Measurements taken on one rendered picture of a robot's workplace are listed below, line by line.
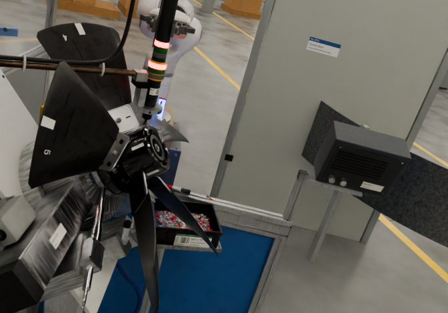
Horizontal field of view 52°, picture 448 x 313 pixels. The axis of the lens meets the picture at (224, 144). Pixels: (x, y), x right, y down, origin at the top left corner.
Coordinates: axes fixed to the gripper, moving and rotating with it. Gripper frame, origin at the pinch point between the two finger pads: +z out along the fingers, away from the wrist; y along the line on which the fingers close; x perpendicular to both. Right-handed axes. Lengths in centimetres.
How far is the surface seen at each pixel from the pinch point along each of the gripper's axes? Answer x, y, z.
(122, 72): -11.6, 6.7, 5.4
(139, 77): -12.2, 2.8, 3.7
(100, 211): -37.6, 2.7, 23.2
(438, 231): -85, -153, -106
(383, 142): -24, -74, -34
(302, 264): -146, -100, -137
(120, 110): -21.0, 5.7, 4.8
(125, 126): -23.9, 3.6, 6.7
